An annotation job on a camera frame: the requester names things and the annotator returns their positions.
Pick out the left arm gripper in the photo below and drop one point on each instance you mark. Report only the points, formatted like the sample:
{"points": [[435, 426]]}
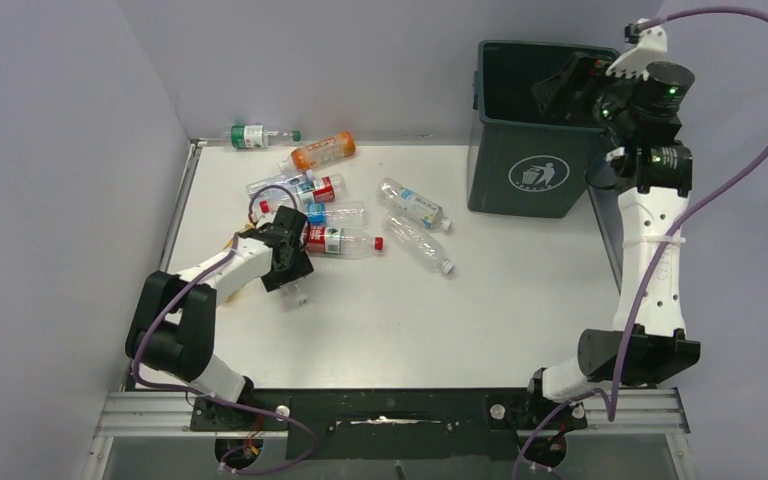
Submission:
{"points": [[300, 268]]}

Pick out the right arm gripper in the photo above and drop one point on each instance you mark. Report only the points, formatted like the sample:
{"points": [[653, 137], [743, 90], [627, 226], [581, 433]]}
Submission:
{"points": [[582, 75]]}

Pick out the clear bottle dark green label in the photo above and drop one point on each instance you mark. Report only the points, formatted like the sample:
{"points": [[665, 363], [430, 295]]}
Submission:
{"points": [[294, 294]]}

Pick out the clear bottle red label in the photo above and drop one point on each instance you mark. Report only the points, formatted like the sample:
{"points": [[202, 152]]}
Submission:
{"points": [[347, 243]]}

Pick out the yellow juice bottle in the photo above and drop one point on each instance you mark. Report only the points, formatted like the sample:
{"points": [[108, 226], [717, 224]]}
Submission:
{"points": [[240, 269]]}

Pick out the clear bottle blue white label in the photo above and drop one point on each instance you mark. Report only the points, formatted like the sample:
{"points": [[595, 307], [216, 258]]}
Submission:
{"points": [[346, 214]]}

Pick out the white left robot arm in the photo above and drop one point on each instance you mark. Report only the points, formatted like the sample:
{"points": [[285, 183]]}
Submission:
{"points": [[170, 342]]}

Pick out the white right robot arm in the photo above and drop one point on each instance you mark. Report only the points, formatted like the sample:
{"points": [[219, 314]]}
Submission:
{"points": [[646, 343]]}

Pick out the dark green trash bin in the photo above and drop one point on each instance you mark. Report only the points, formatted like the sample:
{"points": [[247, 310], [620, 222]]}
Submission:
{"points": [[519, 162]]}

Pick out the clear bottle blue cap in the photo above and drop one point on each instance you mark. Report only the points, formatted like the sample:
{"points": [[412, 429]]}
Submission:
{"points": [[287, 180]]}

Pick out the bottle red blue label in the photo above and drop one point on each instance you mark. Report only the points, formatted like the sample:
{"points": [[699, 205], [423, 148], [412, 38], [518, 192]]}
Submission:
{"points": [[320, 190]]}

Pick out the orange drink bottle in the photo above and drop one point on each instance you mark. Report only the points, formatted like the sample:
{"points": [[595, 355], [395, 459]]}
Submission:
{"points": [[319, 153]]}

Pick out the crushed clear unlabelled bottle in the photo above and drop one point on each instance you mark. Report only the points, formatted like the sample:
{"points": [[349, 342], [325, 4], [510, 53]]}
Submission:
{"points": [[421, 246]]}

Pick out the clear bottle green cap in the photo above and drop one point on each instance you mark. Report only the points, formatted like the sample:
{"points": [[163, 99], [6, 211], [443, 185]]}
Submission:
{"points": [[257, 136]]}

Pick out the clear bottle blue stripe label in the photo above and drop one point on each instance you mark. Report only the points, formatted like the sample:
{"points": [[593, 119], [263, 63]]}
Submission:
{"points": [[396, 197]]}

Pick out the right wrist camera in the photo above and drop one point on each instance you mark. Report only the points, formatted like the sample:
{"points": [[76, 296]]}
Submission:
{"points": [[648, 44]]}

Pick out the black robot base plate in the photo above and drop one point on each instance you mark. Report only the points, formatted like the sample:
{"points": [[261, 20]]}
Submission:
{"points": [[394, 424]]}

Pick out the aluminium table frame rail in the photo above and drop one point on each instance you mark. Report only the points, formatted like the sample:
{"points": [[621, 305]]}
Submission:
{"points": [[146, 434]]}

